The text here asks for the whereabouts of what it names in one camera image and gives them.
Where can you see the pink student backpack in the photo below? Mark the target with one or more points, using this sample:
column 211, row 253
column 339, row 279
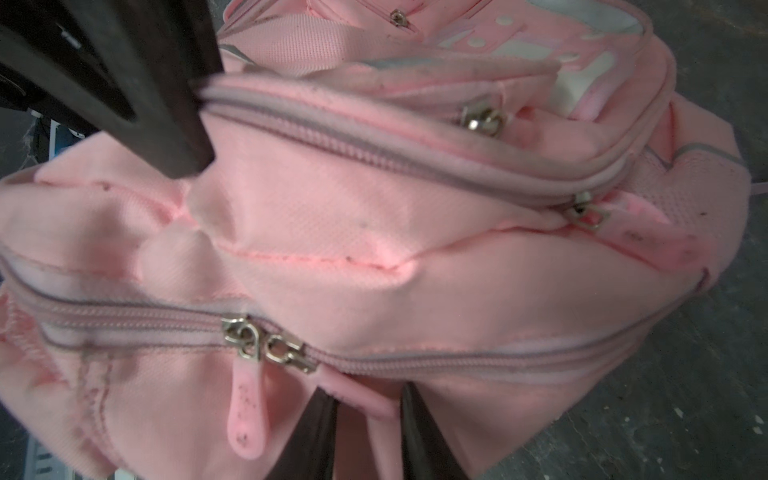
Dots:
column 493, row 200

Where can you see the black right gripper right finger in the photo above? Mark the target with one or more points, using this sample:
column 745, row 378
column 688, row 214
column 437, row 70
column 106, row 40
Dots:
column 424, row 451

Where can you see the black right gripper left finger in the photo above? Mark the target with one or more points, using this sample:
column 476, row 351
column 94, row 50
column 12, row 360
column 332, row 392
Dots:
column 309, row 452

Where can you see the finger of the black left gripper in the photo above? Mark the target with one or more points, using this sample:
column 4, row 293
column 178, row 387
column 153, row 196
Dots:
column 127, row 68

